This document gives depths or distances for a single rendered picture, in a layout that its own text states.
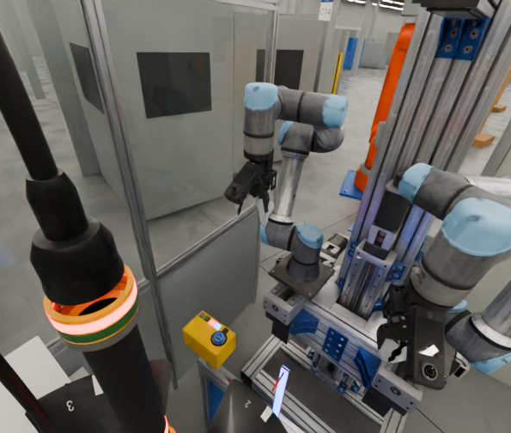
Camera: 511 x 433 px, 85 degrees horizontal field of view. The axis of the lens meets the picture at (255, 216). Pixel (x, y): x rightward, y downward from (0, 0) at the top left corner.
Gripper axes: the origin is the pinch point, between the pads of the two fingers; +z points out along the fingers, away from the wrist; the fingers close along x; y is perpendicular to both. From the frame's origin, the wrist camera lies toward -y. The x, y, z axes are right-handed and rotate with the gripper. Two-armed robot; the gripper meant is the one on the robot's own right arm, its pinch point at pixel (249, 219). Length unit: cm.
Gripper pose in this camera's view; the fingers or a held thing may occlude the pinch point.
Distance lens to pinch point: 80.2
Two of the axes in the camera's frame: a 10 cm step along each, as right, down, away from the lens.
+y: 5.8, -4.3, 6.9
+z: -0.5, 8.3, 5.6
